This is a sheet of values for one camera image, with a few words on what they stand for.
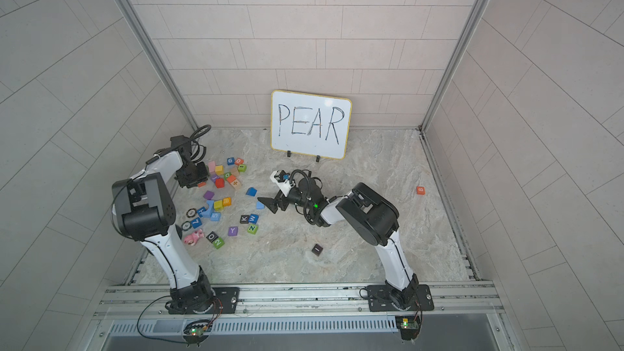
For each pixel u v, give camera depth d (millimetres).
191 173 802
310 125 998
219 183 970
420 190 955
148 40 860
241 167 1013
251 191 950
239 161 1026
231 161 1026
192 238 804
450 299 727
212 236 825
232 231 838
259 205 807
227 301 705
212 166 995
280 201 767
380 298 673
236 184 941
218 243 807
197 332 635
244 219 866
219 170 991
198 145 846
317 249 805
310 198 694
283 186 756
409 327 680
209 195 937
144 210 504
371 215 532
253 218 867
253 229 842
